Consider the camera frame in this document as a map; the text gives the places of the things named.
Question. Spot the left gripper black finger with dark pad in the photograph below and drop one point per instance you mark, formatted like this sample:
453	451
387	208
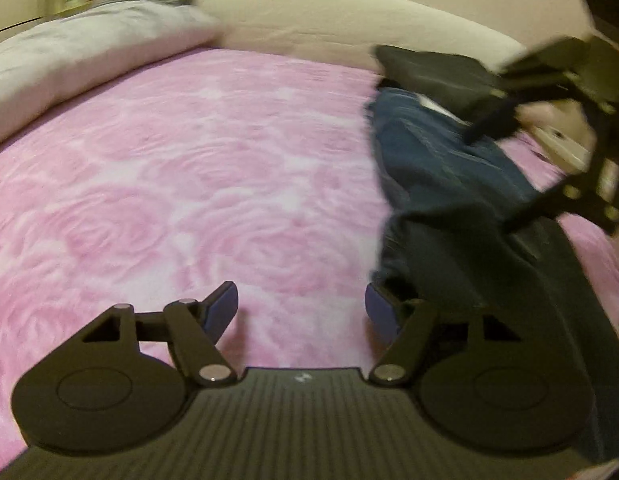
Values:
491	117

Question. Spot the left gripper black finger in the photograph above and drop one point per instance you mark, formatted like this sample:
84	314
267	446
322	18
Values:
432	345
176	346

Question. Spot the dark blue denim jeans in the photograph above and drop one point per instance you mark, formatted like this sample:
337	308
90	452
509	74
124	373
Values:
442	241

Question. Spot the black fabric storage bag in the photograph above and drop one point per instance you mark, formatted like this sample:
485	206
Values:
569	400

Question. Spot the pink rose pattern blanket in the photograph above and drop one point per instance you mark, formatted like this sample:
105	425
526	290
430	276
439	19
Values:
217	166

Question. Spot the white quilted comforter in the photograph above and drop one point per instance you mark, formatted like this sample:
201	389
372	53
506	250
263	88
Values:
55	61

